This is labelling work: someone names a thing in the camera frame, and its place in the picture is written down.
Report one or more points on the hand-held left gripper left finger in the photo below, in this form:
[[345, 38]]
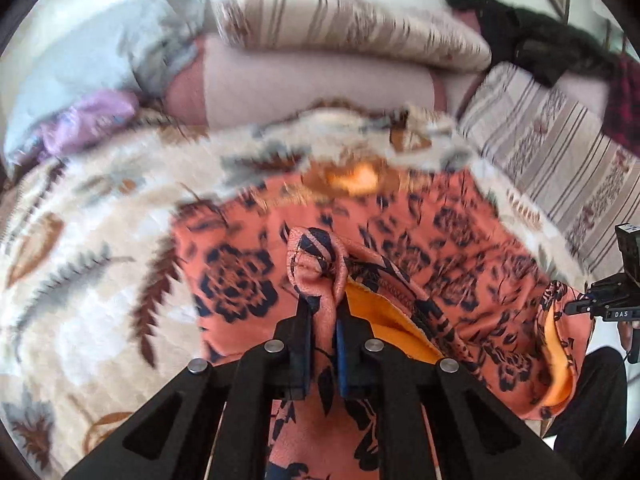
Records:
[[303, 355]]

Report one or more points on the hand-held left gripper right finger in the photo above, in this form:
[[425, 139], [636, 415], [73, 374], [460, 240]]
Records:
[[342, 360]]

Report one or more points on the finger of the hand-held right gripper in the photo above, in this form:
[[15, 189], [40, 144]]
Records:
[[579, 307]]

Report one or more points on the orange floral garment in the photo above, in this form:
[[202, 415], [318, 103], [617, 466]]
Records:
[[450, 260]]

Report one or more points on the person's black trouser leg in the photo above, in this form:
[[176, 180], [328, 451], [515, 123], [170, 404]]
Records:
[[595, 400]]

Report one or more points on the large striped cushion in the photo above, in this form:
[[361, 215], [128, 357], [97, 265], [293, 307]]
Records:
[[550, 135]]

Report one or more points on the dark red cloth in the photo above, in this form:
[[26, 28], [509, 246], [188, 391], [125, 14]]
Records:
[[625, 105]]

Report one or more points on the fluffy leaf print blanket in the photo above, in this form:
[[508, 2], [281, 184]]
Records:
[[100, 210]]

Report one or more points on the black cloth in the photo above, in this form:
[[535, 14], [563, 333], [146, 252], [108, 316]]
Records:
[[540, 40]]

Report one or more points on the purple cloth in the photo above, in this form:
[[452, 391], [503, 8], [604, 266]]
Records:
[[90, 120]]

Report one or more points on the striped back cushion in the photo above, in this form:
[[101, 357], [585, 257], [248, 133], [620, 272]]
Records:
[[350, 25]]

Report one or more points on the light blue cloth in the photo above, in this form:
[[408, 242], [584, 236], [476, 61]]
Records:
[[75, 60]]

